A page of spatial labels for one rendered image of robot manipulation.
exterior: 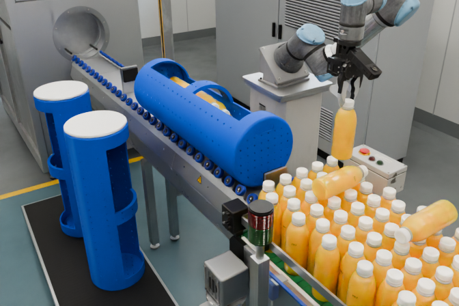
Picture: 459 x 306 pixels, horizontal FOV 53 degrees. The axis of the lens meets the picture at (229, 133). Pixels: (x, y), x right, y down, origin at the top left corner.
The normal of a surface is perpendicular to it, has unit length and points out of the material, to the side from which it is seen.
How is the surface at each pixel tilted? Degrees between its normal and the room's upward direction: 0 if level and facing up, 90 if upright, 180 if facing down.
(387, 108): 90
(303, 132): 90
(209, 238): 0
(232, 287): 90
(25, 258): 0
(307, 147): 90
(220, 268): 0
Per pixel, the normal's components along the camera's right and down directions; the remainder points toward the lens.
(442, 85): -0.85, 0.24
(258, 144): 0.55, 0.36
